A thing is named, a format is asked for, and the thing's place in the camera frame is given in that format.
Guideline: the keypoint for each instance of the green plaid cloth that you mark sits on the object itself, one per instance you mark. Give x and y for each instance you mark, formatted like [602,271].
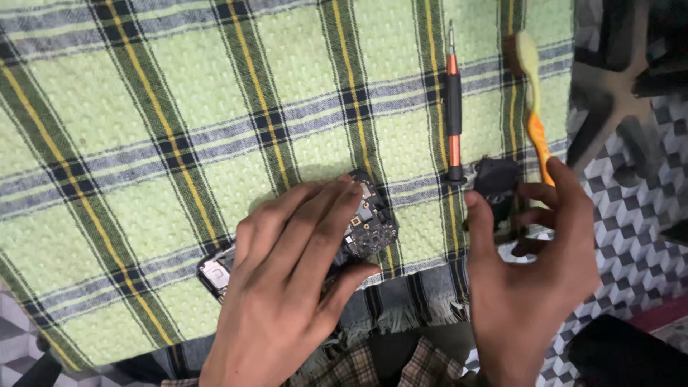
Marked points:
[161,107]

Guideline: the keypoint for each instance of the small black phone part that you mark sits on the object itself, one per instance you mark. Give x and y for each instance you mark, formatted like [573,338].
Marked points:
[494,180]

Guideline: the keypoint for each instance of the orange and black screwdriver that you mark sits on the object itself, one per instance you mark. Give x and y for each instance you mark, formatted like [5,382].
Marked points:
[454,107]

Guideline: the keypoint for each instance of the black star chair base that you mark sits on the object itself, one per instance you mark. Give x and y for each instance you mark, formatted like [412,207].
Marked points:
[618,99]

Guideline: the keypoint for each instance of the small black object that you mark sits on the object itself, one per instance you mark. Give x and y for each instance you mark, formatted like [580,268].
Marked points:
[37,373]

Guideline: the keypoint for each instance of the person's checked brown garment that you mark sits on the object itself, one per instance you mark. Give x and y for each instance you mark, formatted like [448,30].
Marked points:
[424,365]

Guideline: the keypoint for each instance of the person's left hand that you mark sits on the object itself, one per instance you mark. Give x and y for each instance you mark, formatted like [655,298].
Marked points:
[279,301]

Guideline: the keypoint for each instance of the yellow and orange toothbrush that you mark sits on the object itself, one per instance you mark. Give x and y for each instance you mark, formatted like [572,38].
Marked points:
[536,129]

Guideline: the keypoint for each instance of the person's right hand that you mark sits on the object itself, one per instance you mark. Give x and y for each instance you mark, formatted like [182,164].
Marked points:
[537,301]

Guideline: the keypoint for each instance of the smartphone with exposed board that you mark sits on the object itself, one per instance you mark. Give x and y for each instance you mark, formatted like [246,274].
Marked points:
[371,228]

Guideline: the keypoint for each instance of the black fabric item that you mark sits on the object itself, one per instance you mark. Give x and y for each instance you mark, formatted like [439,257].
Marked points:
[629,355]

